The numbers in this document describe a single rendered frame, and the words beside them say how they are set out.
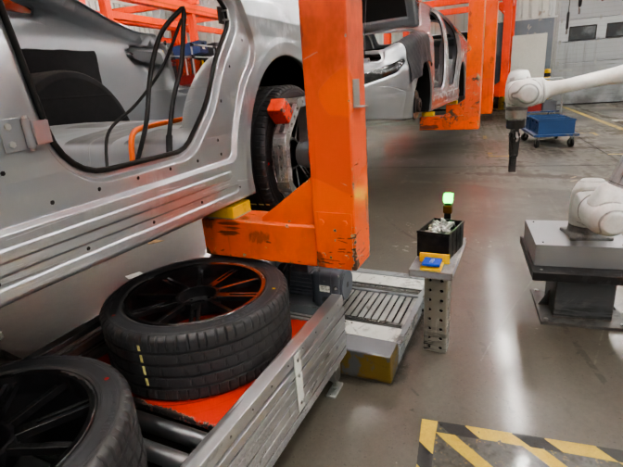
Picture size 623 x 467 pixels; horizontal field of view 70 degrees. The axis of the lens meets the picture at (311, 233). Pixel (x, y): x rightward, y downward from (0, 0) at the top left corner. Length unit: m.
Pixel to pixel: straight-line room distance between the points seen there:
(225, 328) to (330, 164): 0.64
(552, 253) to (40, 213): 2.01
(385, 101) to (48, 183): 3.76
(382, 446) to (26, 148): 1.38
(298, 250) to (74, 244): 0.78
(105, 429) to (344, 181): 1.00
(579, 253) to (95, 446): 2.01
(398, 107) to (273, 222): 3.18
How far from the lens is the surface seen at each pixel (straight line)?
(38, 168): 1.29
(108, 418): 1.18
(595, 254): 2.37
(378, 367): 1.92
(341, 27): 1.52
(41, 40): 3.51
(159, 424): 1.50
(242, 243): 1.84
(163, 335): 1.44
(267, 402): 1.37
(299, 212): 1.69
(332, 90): 1.53
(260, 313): 1.47
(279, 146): 2.04
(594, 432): 1.91
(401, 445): 1.71
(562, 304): 2.50
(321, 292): 1.99
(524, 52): 13.62
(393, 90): 4.69
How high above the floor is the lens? 1.19
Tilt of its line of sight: 19 degrees down
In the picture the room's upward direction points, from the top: 4 degrees counter-clockwise
